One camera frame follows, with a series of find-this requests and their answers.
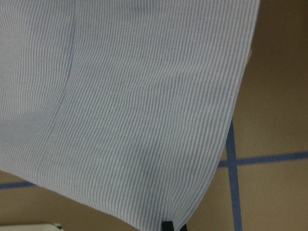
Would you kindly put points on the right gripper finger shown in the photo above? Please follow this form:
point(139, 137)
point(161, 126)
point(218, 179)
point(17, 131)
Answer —
point(169, 226)

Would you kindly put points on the blue striped button shirt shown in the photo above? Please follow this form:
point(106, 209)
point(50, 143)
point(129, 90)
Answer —
point(121, 105)

